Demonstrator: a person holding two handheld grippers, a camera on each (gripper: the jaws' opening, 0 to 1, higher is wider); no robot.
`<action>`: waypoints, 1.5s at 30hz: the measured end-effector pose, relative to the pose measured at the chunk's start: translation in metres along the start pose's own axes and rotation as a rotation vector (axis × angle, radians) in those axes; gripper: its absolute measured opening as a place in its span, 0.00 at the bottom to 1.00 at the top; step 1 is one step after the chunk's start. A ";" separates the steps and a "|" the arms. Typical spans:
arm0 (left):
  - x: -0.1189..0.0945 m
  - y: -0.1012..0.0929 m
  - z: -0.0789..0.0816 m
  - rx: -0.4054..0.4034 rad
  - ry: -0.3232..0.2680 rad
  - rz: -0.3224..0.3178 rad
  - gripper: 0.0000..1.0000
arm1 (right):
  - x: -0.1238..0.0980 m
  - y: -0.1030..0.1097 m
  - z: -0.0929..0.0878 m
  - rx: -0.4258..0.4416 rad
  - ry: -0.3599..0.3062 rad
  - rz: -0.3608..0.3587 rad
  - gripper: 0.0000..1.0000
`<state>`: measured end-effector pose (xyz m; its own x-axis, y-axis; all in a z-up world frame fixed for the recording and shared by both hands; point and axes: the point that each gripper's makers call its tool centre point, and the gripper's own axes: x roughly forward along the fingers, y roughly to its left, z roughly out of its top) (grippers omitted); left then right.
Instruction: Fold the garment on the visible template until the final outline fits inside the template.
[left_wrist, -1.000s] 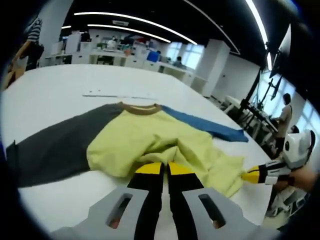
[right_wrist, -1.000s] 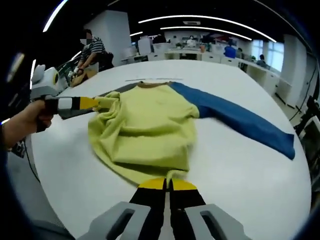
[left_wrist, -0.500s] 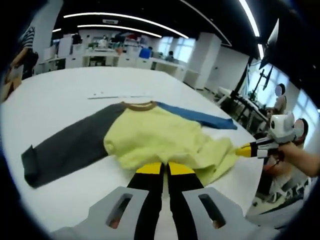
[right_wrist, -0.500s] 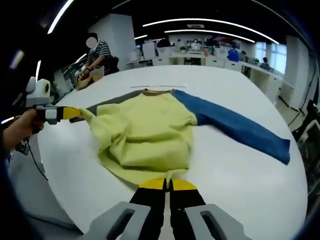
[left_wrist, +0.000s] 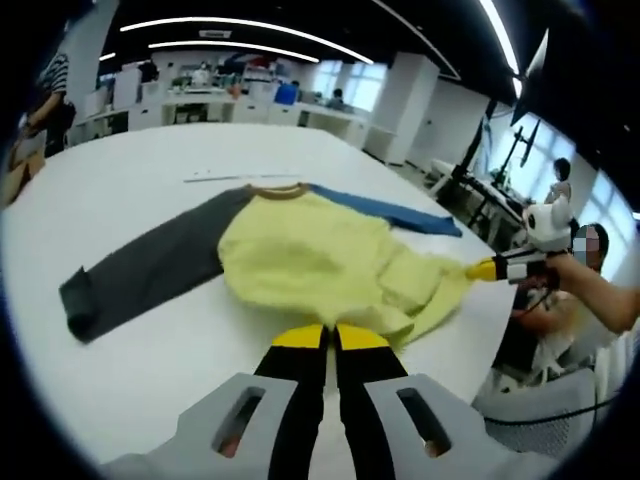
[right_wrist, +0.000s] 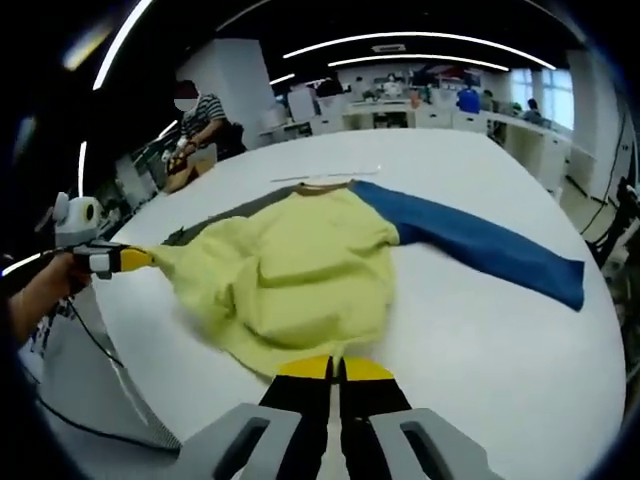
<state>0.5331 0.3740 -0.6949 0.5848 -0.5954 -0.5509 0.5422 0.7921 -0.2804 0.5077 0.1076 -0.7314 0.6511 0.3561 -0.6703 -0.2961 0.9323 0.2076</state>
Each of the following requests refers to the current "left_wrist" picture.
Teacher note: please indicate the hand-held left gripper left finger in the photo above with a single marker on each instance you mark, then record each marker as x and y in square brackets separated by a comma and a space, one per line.
[235, 415]

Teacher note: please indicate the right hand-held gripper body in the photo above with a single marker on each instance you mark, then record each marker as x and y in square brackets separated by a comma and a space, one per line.
[547, 225]

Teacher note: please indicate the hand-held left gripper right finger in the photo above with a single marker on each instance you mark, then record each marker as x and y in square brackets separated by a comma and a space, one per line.
[430, 425]

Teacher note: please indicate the yellow garment with dark sleeves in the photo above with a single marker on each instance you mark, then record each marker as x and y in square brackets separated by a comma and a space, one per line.
[300, 255]

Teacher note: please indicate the black monitor on stand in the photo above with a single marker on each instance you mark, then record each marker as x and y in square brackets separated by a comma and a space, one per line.
[527, 140]

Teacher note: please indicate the black tripod stand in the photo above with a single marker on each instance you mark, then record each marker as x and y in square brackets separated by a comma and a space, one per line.
[475, 150]

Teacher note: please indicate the grey mesh chair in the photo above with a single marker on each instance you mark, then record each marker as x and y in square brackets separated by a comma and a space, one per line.
[545, 415]

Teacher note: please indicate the small ceiling light strip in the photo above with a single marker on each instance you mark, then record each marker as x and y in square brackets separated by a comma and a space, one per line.
[517, 87]

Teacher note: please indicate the wide ceiling light strip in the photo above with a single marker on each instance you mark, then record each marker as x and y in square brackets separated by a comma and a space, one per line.
[500, 35]

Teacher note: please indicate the row of white counters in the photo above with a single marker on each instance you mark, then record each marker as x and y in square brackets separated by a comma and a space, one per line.
[225, 107]

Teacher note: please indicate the brown cardboard box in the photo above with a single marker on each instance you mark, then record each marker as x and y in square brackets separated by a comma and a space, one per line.
[22, 170]

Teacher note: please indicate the short curved ceiling light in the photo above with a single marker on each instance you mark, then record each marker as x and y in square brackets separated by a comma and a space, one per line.
[235, 46]

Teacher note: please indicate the long curved ceiling light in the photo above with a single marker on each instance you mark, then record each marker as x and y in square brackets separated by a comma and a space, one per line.
[250, 25]

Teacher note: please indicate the ceiling air vent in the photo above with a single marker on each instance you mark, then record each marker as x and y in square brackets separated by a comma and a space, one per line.
[215, 33]

